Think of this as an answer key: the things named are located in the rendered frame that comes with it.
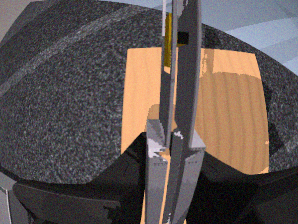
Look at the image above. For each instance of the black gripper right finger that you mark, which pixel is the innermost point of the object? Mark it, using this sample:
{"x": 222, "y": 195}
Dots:
{"x": 224, "y": 195}

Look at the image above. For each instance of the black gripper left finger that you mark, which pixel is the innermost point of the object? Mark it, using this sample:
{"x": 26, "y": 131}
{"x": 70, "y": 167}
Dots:
{"x": 116, "y": 196}

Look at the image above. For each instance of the wooden board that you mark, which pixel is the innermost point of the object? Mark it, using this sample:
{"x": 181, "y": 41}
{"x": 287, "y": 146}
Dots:
{"x": 231, "y": 113}

